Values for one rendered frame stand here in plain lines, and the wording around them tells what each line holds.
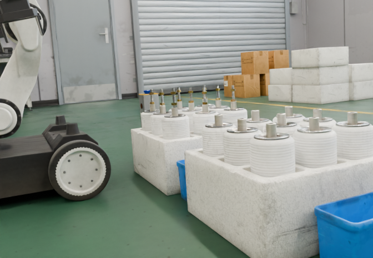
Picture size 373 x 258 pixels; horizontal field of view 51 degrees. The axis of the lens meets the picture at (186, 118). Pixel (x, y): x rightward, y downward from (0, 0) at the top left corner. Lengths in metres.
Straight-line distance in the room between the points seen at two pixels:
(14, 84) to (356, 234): 1.19
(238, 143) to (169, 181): 0.43
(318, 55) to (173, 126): 2.78
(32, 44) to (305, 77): 3.07
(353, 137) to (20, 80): 1.11
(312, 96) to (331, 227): 3.25
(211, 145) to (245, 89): 4.12
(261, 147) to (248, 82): 4.34
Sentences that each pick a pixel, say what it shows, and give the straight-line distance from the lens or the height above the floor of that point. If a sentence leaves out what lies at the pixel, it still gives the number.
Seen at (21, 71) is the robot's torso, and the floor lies 0.44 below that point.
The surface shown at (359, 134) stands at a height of 0.23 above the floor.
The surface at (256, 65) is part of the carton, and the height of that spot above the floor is 0.42.
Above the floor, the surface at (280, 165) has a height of 0.20.
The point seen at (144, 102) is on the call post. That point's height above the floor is 0.28.
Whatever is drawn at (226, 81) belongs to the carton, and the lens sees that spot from 5.55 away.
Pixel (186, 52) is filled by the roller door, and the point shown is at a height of 0.71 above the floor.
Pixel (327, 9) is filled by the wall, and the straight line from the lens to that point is 8.11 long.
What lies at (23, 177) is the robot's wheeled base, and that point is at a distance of 1.38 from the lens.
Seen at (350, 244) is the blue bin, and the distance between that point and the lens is 0.79.
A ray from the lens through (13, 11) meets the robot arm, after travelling 1.35.
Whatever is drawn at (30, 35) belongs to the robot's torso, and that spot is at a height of 0.56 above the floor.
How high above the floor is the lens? 0.41
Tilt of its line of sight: 7 degrees down
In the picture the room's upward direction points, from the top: 4 degrees counter-clockwise
